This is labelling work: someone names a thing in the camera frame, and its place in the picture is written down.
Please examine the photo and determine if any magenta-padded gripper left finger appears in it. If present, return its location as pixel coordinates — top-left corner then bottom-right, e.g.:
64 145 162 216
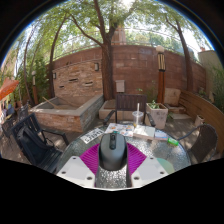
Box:
56 143 101 188

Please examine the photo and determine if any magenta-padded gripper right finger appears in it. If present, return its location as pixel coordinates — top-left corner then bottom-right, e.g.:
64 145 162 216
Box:
126 143 169 189

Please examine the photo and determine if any dark grey computer mouse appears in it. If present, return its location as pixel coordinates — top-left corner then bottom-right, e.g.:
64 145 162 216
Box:
98 132 129 172

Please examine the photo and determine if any round glass patio table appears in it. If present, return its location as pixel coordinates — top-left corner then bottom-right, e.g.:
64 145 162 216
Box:
54 124 193 189

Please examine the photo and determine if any small green packet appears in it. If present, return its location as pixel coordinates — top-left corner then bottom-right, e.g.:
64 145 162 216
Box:
166 137 180 147

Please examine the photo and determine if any thin blue-covered book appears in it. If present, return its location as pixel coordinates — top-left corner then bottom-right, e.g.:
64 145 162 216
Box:
153 129 170 141

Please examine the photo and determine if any white printed flyer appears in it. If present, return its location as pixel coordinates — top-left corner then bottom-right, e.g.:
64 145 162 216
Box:
79 128 106 145

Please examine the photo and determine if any thick pale book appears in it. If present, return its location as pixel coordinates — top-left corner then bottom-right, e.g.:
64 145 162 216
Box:
133 124 156 140

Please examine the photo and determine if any black slatted patio chair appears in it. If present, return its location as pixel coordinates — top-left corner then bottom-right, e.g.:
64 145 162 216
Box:
11 112 70 174

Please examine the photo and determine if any colourful open magazine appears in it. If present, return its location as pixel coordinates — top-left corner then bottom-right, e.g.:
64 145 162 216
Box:
104 122 135 138

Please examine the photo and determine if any clear plastic cup with straw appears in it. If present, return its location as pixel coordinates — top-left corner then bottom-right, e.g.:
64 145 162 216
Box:
131 102 144 129

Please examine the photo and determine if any stone brick water basin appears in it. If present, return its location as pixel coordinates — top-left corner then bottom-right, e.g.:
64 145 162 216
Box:
29 93 105 134

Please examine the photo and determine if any white square planter with plant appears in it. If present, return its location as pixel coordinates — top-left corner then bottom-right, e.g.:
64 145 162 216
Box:
144 99 169 130

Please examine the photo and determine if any dark wicker patio chair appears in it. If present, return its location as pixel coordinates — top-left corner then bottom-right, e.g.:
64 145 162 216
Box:
176 123 219 164

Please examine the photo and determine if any small pale flower pot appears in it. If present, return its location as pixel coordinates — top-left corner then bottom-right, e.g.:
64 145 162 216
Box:
194 114 206 128

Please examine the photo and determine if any dark wooden slatted chair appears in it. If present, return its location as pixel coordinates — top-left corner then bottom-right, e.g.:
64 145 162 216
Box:
103 93 157 128

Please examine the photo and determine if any pale stone block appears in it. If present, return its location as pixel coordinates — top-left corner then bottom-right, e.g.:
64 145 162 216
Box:
163 87 182 107

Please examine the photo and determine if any curved wooden slat bench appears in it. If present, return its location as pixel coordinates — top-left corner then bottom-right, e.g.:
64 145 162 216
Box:
178 89 224 154

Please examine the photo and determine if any thin leaning tree trunk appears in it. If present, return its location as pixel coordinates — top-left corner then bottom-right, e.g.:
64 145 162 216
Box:
49 16 68 98

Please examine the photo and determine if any forked tree trunk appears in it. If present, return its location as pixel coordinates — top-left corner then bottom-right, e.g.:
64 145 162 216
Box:
69 0 134 101

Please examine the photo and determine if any orange parasol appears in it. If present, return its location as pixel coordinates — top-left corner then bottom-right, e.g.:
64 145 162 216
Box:
0 77 20 101

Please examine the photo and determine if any grey wall utility box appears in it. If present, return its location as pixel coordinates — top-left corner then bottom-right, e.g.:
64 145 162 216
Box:
115 79 126 94

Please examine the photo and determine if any short garden lamp post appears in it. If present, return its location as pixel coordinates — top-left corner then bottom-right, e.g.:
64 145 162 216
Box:
30 70 39 106

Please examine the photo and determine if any wooden garden lamp post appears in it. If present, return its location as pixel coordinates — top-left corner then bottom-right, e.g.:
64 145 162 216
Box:
155 44 167 104

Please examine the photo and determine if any slender tree by wall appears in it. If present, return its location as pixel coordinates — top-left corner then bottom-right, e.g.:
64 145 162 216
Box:
164 14 195 93

